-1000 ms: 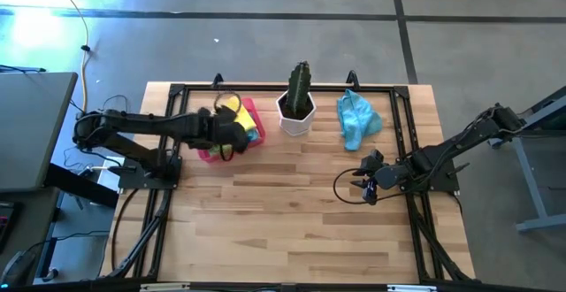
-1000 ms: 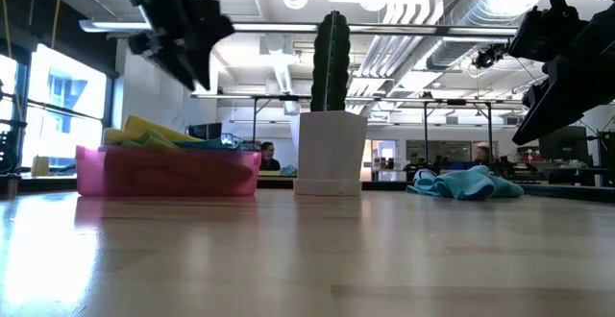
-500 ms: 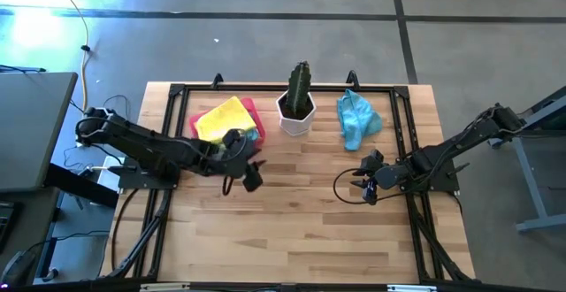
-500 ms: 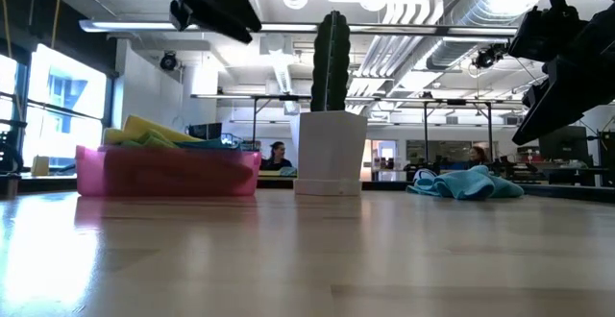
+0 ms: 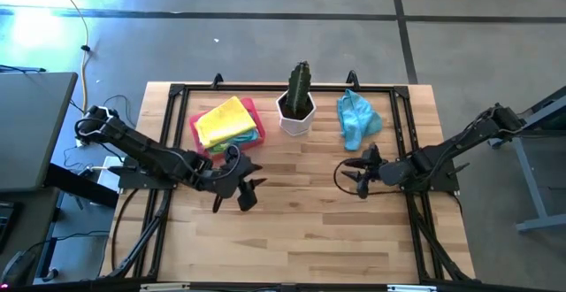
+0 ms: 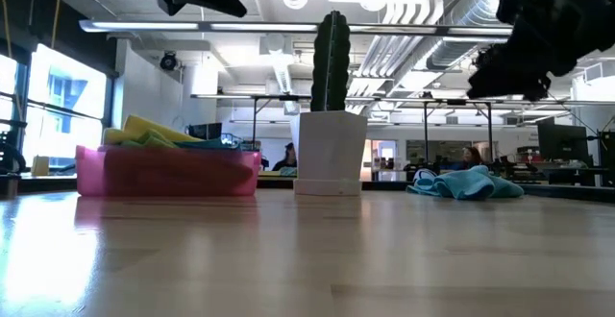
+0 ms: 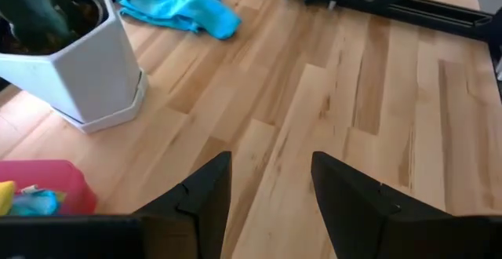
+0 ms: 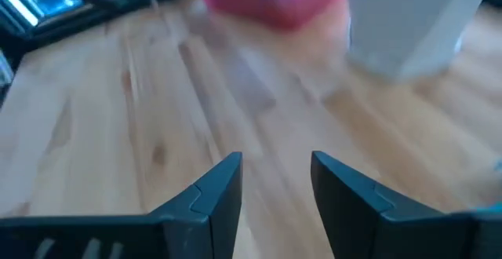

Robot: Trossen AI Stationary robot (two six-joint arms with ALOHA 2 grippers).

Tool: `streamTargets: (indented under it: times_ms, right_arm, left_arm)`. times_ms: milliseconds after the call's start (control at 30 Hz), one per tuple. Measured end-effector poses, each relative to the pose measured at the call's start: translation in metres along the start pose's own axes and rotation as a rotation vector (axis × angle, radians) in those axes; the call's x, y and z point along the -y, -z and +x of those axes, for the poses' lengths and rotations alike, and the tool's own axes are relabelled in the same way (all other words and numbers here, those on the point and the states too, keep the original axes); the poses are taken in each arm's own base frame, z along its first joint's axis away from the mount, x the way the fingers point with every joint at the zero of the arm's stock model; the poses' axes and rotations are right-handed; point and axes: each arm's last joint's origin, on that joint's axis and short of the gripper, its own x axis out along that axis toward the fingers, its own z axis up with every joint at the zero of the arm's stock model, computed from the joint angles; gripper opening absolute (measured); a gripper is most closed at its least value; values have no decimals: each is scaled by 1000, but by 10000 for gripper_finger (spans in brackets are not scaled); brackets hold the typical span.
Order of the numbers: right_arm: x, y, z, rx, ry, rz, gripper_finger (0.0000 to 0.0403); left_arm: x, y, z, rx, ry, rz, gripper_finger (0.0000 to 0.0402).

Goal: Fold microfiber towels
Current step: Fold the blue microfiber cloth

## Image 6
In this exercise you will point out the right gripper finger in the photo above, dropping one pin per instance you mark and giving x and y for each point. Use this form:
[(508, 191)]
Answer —
[(509, 74)]

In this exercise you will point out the blue microfiber towel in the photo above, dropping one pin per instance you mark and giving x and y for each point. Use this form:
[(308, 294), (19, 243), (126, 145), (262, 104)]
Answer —
[(466, 185), (211, 144)]

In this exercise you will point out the yellow microfiber towel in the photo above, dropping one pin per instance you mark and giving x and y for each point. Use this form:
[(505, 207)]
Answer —
[(139, 127)]

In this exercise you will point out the green microfiber towel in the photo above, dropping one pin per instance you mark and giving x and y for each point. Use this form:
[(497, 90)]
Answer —
[(156, 139), (130, 143)]

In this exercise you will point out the pink plastic bin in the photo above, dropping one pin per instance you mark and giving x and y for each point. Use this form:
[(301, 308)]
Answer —
[(91, 173)]

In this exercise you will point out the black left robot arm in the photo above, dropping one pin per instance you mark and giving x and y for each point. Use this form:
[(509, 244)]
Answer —
[(9, 158)]

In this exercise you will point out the long ceiling light bar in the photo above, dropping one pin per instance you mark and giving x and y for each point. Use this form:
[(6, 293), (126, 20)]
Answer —
[(144, 25)]

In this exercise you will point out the person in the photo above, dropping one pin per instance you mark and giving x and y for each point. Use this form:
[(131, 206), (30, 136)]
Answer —
[(471, 156), (288, 158)]

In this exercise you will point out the green cactus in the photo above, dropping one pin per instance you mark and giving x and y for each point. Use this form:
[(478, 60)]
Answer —
[(331, 62)]

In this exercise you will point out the bright window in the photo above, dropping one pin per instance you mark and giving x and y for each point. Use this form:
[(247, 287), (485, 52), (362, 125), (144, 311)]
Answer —
[(67, 105)]

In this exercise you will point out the small yellow box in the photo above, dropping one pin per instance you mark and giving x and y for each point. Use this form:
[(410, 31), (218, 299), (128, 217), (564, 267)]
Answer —
[(41, 166)]

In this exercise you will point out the distant black frame stand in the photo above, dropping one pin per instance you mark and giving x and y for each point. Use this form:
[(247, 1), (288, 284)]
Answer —
[(456, 102), (269, 98)]

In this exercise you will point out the round black ceiling camera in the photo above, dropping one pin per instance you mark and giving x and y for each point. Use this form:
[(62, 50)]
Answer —
[(168, 62)]

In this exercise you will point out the silver ventilation duct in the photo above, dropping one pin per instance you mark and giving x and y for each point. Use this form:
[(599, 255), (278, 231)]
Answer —
[(461, 19)]

